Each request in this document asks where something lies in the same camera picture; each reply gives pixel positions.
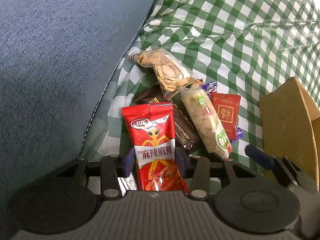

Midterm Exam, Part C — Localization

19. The long beige snack packet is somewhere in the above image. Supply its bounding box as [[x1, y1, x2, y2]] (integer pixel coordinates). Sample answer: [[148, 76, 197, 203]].
[[181, 85, 232, 159]]

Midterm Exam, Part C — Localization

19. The dark brown chocolate bar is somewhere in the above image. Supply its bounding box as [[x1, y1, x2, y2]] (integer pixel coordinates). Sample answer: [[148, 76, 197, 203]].
[[133, 85, 200, 154]]

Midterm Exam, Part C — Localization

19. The blue sofa cushion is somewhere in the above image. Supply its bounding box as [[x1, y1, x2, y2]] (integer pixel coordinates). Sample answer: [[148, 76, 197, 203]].
[[1, 0, 155, 239]]

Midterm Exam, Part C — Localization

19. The green white checkered cloth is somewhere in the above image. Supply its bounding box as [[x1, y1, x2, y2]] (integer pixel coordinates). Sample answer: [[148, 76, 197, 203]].
[[80, 0, 319, 172]]

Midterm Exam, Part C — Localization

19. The purple candy wrapper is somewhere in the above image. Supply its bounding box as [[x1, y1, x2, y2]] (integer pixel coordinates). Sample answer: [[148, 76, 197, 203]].
[[201, 81, 243, 142]]

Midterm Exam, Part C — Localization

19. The brown cardboard box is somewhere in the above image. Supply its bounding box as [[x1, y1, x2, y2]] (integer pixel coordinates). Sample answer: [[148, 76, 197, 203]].
[[259, 77, 319, 191]]

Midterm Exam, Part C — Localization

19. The red spicy snack packet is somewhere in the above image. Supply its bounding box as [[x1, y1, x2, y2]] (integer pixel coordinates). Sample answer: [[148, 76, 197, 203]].
[[121, 102, 188, 194]]

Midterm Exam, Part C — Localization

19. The clear bag of biscuits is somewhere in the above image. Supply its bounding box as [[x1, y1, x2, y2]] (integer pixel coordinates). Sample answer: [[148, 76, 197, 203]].
[[129, 48, 202, 100]]

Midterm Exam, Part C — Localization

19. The red square snack packet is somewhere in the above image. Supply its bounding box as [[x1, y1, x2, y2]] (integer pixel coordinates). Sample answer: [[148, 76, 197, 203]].
[[212, 92, 241, 140]]

